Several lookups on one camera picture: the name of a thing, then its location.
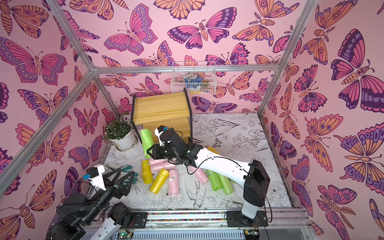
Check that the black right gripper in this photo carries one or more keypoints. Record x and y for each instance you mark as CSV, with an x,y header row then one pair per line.
x,y
160,150

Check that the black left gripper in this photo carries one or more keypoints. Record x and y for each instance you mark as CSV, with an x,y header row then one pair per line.
x,y
108,183

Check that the pink bag roll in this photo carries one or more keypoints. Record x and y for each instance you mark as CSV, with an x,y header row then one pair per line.
x,y
164,165
173,189
199,174
153,162

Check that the green bag roll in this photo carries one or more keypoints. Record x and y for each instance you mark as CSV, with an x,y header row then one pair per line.
x,y
147,141

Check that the yellow bag roll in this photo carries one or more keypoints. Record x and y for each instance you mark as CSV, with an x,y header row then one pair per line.
x,y
147,175
211,149
159,181

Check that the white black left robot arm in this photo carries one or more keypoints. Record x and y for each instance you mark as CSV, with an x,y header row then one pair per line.
x,y
78,211

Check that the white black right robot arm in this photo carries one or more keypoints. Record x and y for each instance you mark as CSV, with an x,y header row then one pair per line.
x,y
252,177

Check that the potted green plant white pot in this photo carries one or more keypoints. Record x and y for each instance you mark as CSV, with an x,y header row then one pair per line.
x,y
121,133

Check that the green bag roll right one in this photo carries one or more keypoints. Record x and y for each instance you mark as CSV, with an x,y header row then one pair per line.
x,y
215,180

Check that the green bag roll right two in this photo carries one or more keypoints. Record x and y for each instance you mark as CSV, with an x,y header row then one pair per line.
x,y
226,184

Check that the blue items in basket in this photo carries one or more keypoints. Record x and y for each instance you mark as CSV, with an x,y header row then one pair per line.
x,y
192,79

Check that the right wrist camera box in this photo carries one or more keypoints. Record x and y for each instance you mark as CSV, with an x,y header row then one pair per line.
x,y
158,133

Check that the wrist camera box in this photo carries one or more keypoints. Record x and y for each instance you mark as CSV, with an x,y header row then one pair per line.
x,y
158,133
95,176

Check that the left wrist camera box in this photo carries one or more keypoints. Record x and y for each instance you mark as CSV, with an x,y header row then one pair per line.
x,y
95,176

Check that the wooden three-tier shelf black frame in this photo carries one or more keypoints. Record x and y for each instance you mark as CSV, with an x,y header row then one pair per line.
x,y
170,110

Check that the white wire wall basket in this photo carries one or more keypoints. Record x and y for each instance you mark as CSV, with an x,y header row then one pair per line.
x,y
206,70

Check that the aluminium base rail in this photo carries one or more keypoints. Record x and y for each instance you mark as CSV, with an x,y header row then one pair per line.
x,y
287,224

